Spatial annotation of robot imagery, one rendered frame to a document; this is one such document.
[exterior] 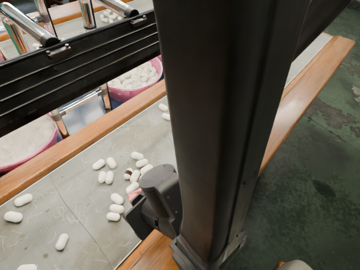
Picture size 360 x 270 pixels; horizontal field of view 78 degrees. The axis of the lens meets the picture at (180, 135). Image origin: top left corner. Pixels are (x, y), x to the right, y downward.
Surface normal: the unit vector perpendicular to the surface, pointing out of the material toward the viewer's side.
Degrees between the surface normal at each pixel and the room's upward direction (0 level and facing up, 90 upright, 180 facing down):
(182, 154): 94
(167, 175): 41
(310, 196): 0
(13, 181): 0
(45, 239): 0
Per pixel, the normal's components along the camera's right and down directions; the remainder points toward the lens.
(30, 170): 0.11, -0.62
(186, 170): -0.79, 0.47
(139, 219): 0.64, 0.02
